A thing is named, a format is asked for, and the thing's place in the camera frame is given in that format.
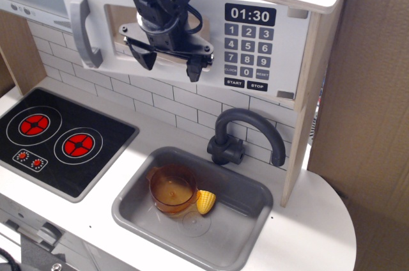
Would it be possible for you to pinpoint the white toy microwave door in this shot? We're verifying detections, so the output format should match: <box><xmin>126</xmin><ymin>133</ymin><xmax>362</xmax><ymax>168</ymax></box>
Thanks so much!
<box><xmin>64</xmin><ymin>0</ymin><xmax>310</xmax><ymax>100</ymax></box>

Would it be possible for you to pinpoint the black cable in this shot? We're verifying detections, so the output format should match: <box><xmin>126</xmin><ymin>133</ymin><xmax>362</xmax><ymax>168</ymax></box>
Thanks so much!
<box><xmin>0</xmin><ymin>247</ymin><xmax>22</xmax><ymax>271</ymax></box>

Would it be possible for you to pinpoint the brown cardboard box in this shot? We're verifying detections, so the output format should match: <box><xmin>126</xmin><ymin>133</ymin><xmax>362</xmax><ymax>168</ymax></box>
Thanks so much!
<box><xmin>308</xmin><ymin>0</ymin><xmax>408</xmax><ymax>270</ymax></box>

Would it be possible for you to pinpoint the orange transparent toy pot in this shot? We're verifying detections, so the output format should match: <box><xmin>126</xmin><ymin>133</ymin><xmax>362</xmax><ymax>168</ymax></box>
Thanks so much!
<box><xmin>146</xmin><ymin>164</ymin><xmax>199</xmax><ymax>214</ymax></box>

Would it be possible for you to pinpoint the dark grey toy faucet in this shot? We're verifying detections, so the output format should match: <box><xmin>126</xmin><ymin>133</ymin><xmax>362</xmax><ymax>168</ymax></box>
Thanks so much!
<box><xmin>207</xmin><ymin>108</ymin><xmax>286</xmax><ymax>167</ymax></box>

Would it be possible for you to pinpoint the yellow toy corn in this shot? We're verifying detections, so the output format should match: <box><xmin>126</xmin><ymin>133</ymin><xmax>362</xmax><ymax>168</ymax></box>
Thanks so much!
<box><xmin>196</xmin><ymin>190</ymin><xmax>216</xmax><ymax>215</ymax></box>

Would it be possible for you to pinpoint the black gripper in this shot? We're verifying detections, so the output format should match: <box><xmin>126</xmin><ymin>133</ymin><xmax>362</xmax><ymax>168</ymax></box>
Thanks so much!
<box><xmin>118</xmin><ymin>20</ymin><xmax>213</xmax><ymax>82</ymax></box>

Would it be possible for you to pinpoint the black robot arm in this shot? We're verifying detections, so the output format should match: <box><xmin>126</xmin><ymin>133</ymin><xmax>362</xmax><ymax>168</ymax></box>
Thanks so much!
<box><xmin>121</xmin><ymin>0</ymin><xmax>213</xmax><ymax>82</ymax></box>

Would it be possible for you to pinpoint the grey oven knob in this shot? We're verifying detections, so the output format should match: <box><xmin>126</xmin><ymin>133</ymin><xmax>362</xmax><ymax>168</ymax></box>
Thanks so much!
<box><xmin>37</xmin><ymin>222</ymin><xmax>63</xmax><ymax>245</ymax></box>

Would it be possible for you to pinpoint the black toy stovetop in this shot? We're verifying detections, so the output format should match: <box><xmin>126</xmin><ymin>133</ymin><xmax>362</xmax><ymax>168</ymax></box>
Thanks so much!
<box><xmin>1</xmin><ymin>88</ymin><xmax>139</xmax><ymax>203</ymax></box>

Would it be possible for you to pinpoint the grey toy sink basin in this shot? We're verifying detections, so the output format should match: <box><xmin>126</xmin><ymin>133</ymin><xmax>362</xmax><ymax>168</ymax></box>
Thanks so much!
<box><xmin>112</xmin><ymin>147</ymin><xmax>273</xmax><ymax>270</ymax></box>

